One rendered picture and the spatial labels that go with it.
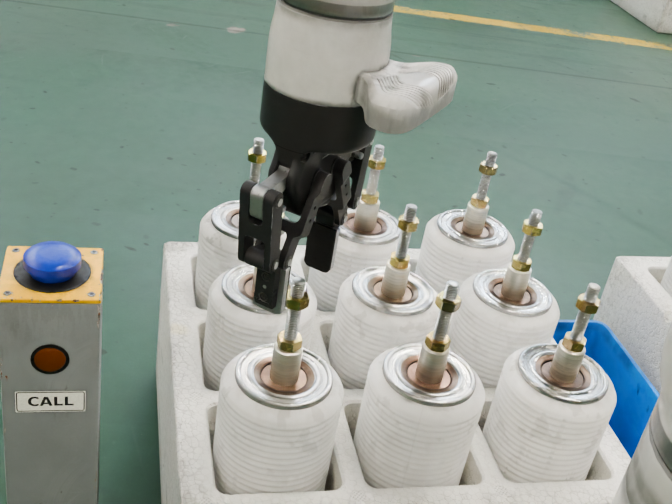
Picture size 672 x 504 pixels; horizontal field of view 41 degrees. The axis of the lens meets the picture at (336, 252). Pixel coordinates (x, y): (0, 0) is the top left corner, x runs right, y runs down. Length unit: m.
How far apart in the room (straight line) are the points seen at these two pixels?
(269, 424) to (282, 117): 0.23
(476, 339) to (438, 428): 0.16
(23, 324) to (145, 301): 0.54
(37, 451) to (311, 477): 0.21
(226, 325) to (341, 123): 0.28
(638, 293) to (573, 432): 0.38
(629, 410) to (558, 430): 0.33
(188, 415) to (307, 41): 0.36
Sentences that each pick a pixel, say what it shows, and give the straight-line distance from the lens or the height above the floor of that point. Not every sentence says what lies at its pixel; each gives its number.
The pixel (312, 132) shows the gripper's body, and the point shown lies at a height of 0.47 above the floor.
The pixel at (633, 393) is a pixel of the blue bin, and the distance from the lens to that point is 1.06.
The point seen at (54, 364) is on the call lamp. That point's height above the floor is 0.26.
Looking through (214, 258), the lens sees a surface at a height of 0.23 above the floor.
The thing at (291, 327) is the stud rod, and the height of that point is 0.30.
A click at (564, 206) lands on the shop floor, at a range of 1.66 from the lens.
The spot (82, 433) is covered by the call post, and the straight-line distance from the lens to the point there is 0.73.
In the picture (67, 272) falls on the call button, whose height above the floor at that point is 0.32.
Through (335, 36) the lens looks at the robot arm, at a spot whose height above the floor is 0.53.
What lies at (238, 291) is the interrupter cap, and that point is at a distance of 0.77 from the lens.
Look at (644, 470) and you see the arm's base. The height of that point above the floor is 0.46.
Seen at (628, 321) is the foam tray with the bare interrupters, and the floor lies 0.13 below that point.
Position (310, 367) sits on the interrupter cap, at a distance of 0.70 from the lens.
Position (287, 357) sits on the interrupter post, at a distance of 0.67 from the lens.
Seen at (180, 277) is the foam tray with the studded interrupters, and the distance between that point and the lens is 0.92.
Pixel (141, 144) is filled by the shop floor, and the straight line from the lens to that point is 1.60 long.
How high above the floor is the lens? 0.69
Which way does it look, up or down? 31 degrees down
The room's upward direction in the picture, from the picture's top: 10 degrees clockwise
